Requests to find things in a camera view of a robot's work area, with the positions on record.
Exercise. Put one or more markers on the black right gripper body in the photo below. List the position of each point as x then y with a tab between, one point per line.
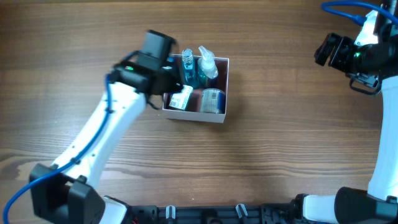
336	53

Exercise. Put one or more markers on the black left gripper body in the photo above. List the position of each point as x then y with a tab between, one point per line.
171	84

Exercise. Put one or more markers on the teal liquid bottle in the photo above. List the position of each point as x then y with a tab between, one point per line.
189	68

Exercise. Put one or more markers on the white cardboard box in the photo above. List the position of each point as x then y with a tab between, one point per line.
192	112

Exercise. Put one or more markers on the clear spray bottle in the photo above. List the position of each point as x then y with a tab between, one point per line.
207	69

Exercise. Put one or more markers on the white lidded jar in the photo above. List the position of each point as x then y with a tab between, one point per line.
213	101

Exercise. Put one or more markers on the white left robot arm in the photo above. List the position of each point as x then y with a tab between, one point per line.
65	192

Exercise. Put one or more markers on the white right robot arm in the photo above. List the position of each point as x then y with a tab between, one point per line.
357	82

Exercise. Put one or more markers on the black mounting rail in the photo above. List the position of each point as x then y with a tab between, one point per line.
279	213

